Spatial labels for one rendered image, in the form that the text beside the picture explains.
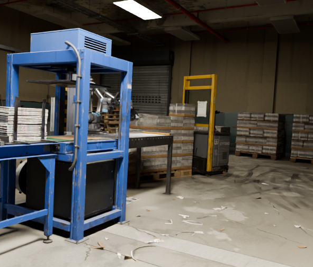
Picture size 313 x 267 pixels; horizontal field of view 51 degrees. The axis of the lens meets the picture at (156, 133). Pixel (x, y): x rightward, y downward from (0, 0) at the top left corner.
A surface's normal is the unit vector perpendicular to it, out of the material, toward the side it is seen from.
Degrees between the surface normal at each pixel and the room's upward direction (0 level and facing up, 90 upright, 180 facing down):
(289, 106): 90
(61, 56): 90
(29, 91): 90
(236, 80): 90
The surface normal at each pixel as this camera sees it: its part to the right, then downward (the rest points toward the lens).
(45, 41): -0.50, 0.02
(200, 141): -0.74, 0.00
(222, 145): 0.67, 0.07
